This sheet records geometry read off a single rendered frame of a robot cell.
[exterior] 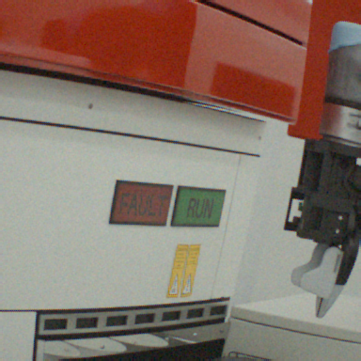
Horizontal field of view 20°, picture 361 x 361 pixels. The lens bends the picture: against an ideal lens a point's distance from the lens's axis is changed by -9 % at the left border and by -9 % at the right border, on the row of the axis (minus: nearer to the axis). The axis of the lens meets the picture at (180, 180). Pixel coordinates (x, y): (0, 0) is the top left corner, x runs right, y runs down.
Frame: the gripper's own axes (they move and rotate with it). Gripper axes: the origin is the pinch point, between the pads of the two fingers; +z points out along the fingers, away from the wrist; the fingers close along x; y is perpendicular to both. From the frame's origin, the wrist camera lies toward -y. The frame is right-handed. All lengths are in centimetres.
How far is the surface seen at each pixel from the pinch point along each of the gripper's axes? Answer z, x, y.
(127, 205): -8.6, -2.3, 25.9
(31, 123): -15.9, 11.3, 40.1
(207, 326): 7.1, -18.1, 9.1
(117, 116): -17.9, 0.8, 29.4
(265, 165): -7, -352, -110
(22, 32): -24, 23, 44
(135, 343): 8.1, -5.4, 21.5
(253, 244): 30, -355, -113
